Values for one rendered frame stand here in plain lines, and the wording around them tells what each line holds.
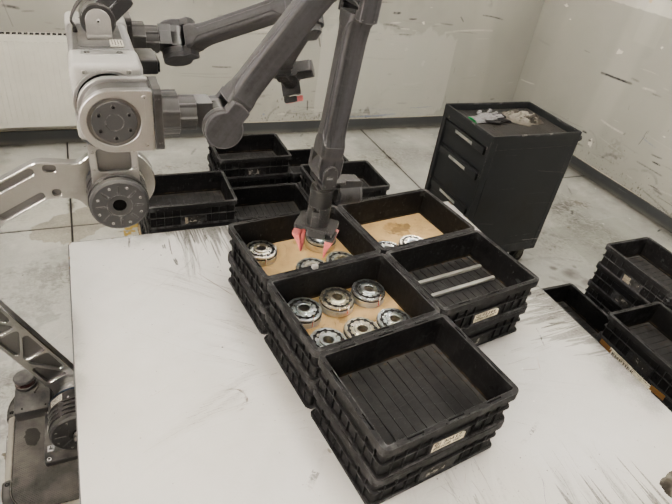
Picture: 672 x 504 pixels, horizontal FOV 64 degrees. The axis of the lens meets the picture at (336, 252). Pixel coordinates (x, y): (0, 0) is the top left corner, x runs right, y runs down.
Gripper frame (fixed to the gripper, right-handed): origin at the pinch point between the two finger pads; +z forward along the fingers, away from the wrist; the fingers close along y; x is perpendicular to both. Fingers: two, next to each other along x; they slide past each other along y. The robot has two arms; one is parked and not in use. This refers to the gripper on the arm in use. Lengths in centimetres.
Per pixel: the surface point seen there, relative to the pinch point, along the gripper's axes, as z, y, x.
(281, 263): 24.0, 13.9, -20.3
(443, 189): 64, -33, -175
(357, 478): 31, -27, 38
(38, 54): 50, 238, -184
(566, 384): 35, -81, -16
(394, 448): 11, -32, 42
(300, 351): 21.1, -4.2, 15.4
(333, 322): 23.0, -9.1, -0.4
